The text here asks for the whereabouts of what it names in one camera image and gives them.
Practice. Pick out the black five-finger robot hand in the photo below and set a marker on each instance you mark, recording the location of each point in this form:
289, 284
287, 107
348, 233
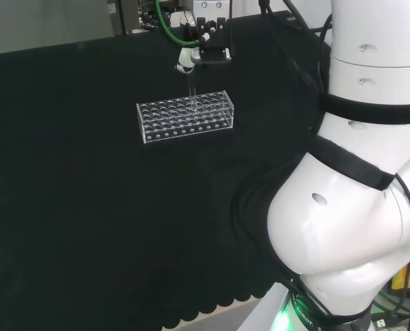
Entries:
215, 41

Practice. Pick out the clear glass test tube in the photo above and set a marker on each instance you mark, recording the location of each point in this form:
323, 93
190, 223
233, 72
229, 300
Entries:
192, 93

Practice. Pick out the clear acrylic test tube rack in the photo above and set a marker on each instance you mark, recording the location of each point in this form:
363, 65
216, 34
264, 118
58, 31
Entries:
177, 120

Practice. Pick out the grey cabinet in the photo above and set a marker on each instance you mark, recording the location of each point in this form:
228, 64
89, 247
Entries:
53, 24

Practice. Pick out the black scalloped bench cloth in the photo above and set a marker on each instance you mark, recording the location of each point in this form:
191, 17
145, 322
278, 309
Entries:
87, 207

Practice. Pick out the yellow stop button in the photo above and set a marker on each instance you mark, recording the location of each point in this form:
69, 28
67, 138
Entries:
401, 281

